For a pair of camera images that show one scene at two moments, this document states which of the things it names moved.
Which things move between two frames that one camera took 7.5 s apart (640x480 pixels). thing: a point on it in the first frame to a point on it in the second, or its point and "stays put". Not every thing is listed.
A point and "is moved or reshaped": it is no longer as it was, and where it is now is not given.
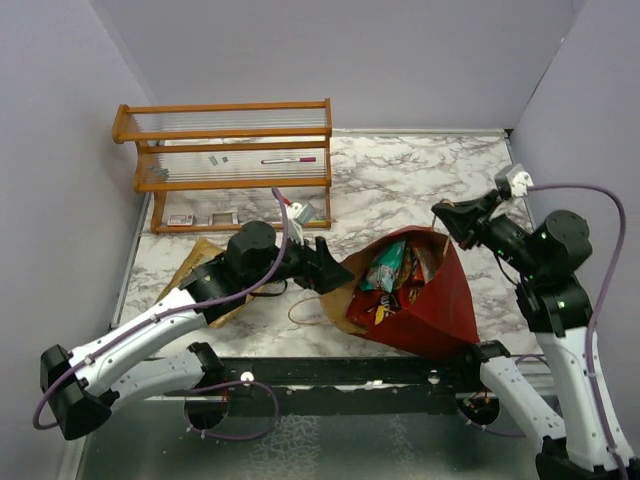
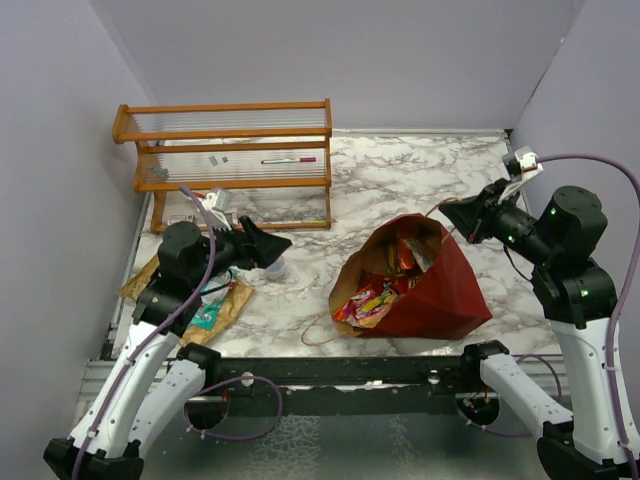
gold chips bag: [202, 253] is moved or reshaped
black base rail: [337, 386] stays put
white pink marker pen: [301, 159] stays put
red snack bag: [377, 312] to [407, 257]
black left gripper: [318, 267] to [260, 249]
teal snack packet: [383, 268] is moved or reshaped
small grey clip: [161, 172] stays put
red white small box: [180, 220] stays put
